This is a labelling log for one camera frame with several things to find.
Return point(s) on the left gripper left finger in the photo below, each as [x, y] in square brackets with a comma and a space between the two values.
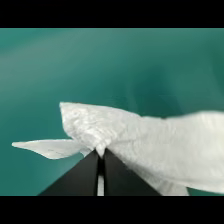
[82, 180]

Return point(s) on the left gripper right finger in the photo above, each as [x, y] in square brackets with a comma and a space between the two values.
[123, 181]

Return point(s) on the white garment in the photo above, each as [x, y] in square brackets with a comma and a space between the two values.
[160, 146]

